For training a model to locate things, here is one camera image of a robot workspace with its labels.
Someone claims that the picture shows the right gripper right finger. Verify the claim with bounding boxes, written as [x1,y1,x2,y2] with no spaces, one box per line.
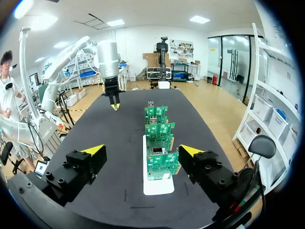
[178,144,242,204]

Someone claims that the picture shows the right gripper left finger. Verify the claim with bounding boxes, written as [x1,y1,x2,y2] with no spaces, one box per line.
[45,144,108,207]

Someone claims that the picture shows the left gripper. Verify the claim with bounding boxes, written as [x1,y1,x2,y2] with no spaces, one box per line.
[102,76,126,111]

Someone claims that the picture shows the green circuit board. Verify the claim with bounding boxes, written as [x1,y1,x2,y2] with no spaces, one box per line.
[145,137,175,154]
[145,122,176,141]
[146,148,182,181]
[144,106,169,125]

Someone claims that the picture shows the white stand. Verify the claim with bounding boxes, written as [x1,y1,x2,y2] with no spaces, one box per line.
[142,135,175,196]

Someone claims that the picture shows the person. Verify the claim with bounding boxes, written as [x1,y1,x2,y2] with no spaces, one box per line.
[0,50,36,169]

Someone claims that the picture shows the white cable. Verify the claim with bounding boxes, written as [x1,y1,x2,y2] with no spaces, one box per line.
[56,51,100,83]

